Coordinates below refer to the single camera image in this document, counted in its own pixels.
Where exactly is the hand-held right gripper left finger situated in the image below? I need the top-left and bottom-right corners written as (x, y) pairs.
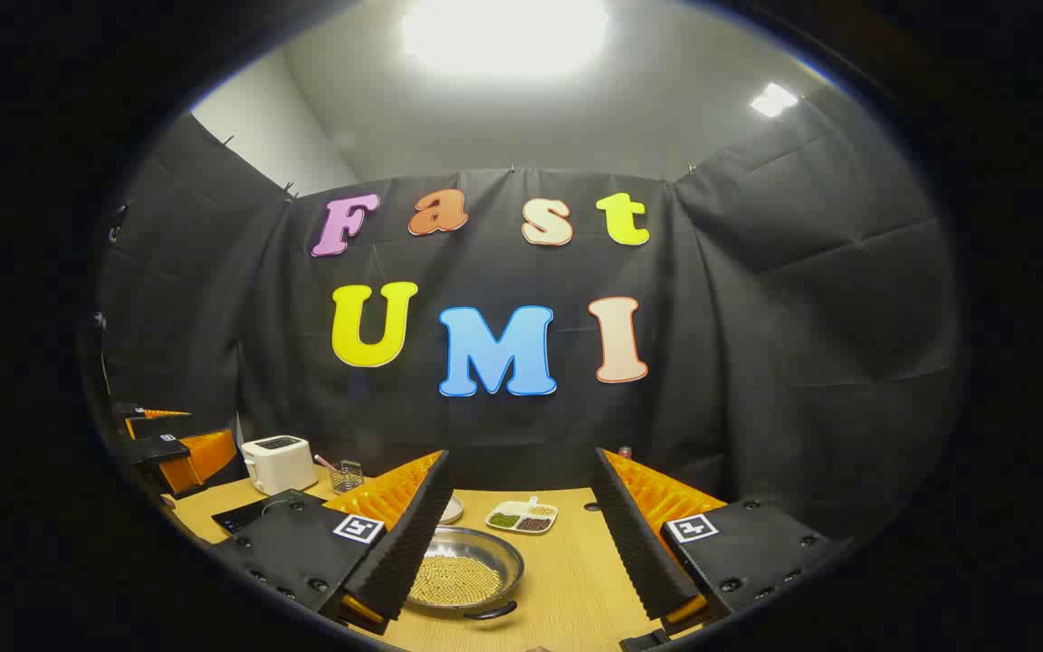
top-left (211, 450), bottom-right (455, 635)

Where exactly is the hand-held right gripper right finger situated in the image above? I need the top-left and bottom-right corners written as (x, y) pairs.
top-left (590, 447), bottom-right (853, 639)

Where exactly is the steel pot with black handles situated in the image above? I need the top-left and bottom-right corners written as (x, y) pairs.
top-left (408, 526), bottom-right (525, 621)

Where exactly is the black induction cooktop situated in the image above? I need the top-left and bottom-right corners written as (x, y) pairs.
top-left (212, 490), bottom-right (328, 535)

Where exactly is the pile of soybeans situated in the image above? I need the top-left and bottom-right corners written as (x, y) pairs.
top-left (410, 555), bottom-right (502, 606)

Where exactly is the white divided bean dish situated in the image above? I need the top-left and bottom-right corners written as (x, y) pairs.
top-left (485, 496), bottom-right (559, 535)

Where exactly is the white toaster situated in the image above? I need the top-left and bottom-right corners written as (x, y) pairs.
top-left (241, 436), bottom-right (319, 495)

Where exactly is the black backdrop cloth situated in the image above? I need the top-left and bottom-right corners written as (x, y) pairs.
top-left (91, 86), bottom-right (966, 544)

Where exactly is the small ceiling light panel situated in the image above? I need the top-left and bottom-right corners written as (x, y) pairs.
top-left (751, 82), bottom-right (799, 118)

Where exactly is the large ceiling light panel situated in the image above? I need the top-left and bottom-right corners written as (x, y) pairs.
top-left (402, 0), bottom-right (610, 78)

